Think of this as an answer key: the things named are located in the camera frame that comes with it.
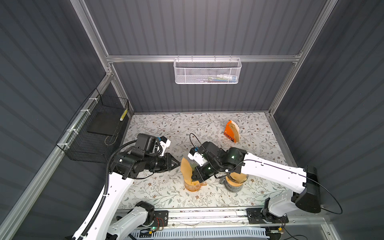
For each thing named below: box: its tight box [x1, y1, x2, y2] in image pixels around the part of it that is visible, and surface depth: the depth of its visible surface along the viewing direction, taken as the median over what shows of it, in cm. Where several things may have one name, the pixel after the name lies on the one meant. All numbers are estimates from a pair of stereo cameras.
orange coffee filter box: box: [224, 120, 240, 143], surface depth 103 cm
